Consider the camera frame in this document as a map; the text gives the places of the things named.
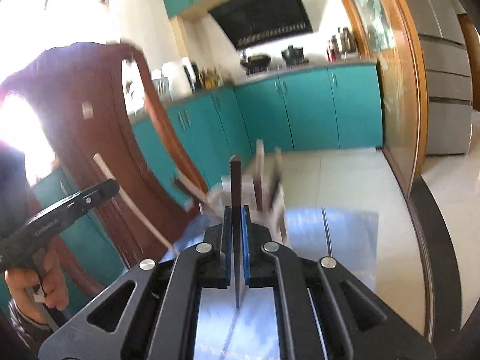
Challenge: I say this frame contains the light wooden chopstick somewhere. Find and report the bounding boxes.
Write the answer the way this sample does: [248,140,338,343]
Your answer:
[93,153,180,257]
[174,170,208,205]

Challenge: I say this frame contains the dark brown chopstick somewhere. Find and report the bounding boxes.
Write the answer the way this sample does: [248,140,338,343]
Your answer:
[268,147,283,210]
[230,155,242,310]

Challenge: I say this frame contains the teal lower kitchen cabinets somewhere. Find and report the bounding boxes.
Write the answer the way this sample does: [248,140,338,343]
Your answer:
[0,63,384,308]

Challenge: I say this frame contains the person's left hand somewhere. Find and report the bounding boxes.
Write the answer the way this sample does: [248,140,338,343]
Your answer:
[4,248,71,325]

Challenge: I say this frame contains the blue checked table cloth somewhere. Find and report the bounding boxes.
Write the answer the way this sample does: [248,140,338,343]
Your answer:
[149,207,370,359]

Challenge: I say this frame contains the white plastic utensil basket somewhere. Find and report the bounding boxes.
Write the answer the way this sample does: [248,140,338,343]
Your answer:
[200,175,292,248]

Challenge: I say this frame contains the carved wooden chair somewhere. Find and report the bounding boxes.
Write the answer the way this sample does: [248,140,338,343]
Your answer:
[0,41,211,301]

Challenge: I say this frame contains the black wok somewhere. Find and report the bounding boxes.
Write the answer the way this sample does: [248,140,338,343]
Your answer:
[240,54,272,70]

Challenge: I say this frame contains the black cooking pot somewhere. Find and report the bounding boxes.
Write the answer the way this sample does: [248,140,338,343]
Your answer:
[281,46,305,66]

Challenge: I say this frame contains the black range hood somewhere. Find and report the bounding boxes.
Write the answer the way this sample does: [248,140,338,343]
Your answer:
[209,0,313,50]

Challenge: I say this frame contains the grey refrigerator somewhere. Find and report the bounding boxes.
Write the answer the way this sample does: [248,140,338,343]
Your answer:
[406,0,473,155]

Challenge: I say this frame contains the glass sliding door wooden frame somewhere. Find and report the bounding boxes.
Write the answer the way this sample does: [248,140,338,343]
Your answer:
[342,0,429,197]

